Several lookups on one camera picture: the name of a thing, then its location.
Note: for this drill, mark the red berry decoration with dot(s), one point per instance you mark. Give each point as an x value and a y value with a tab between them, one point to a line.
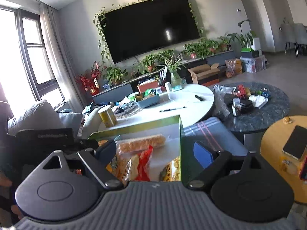
89	79

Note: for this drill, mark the black smartphone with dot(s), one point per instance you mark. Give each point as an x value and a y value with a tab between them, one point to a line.
296	144

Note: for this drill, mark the black pen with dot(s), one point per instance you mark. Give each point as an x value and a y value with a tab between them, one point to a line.
172	109

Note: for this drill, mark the glass jar white lid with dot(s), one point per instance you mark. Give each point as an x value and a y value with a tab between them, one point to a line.
236	107

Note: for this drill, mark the yellow round side table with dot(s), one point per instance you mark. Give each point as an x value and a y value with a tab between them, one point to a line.
272	143

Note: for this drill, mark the glass vase with plant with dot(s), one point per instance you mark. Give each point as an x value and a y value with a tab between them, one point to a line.
173	64

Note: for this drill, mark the red orange snack bag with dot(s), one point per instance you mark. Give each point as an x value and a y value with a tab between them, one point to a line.
143	165

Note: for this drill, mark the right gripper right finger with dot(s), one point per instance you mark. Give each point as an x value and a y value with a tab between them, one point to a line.
213	163

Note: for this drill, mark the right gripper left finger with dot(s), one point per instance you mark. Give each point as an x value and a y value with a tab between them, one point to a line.
96	162

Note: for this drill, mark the long orange biscuit packet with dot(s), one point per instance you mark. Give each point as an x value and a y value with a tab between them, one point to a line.
139	144

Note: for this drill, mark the white round coffee table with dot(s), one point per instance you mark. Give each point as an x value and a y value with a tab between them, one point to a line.
196	110

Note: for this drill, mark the green cardboard box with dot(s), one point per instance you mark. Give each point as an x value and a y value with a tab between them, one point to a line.
155	151

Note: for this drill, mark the yellow snack bag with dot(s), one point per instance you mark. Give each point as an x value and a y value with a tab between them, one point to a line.
172	171

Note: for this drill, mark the tall leafy floor plant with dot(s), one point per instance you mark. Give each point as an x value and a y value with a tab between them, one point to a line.
246	40

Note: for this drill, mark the black wall television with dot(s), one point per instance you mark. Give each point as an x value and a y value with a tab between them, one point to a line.
147	26

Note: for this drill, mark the open cardboard box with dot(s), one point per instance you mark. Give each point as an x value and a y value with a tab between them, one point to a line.
205	75

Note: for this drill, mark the blue snack basket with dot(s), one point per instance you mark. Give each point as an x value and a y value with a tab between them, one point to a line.
148	98

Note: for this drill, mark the dark marble round table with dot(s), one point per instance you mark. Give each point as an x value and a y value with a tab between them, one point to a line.
257	119

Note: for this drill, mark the grey sofa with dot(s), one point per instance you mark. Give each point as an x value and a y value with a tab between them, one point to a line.
42	116

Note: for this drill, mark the yellow tin can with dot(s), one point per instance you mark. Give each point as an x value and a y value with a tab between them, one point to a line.
107	116

